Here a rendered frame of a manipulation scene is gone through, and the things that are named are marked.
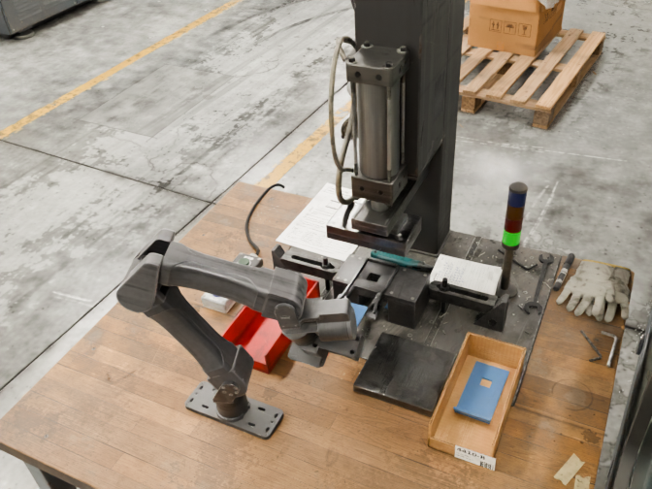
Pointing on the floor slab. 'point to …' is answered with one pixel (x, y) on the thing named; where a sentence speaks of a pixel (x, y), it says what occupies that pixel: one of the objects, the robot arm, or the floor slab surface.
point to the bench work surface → (293, 401)
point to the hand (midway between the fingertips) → (323, 346)
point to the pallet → (549, 106)
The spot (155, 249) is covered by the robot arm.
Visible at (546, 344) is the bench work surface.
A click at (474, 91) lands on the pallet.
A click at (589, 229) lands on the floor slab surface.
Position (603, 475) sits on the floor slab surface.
